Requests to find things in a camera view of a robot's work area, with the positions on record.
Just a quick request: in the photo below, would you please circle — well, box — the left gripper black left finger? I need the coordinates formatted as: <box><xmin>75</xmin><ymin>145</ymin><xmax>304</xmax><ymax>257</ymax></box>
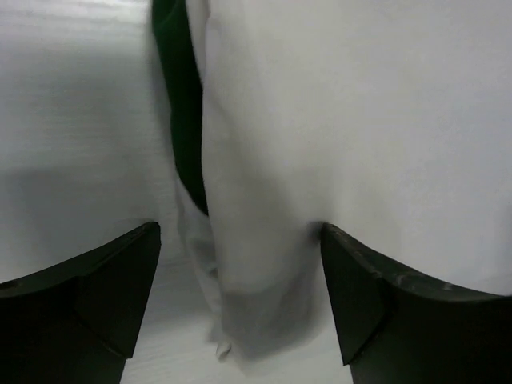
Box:
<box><xmin>1</xmin><ymin>222</ymin><xmax>161</xmax><ymax>384</ymax></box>

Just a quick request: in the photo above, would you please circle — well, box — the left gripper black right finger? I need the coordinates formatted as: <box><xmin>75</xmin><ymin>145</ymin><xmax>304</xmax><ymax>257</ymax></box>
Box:
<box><xmin>321</xmin><ymin>224</ymin><xmax>511</xmax><ymax>383</ymax></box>

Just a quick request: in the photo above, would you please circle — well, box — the white and green raglan t-shirt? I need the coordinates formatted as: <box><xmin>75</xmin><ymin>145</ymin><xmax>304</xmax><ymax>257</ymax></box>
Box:
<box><xmin>151</xmin><ymin>1</ymin><xmax>511</xmax><ymax>361</ymax></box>

